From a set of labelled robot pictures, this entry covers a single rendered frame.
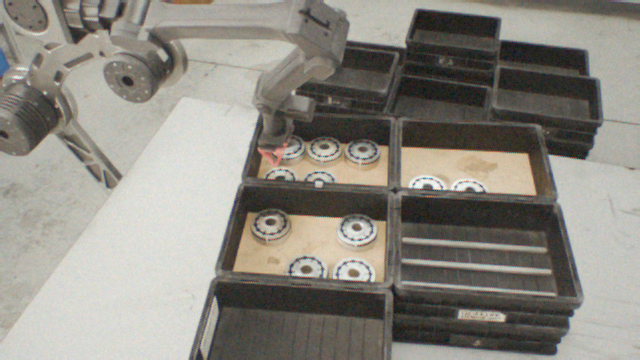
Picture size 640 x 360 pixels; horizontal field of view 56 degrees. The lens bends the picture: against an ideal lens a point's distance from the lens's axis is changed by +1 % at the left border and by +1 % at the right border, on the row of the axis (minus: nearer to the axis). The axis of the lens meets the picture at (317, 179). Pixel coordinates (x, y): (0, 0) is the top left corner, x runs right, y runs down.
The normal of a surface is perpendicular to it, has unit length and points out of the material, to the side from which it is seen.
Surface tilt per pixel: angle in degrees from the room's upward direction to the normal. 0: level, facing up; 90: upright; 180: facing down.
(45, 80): 90
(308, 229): 0
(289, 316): 0
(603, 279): 0
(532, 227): 90
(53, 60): 90
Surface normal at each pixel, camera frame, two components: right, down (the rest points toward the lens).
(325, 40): 0.68, 0.00
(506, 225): -0.11, 0.70
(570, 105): -0.02, -0.72
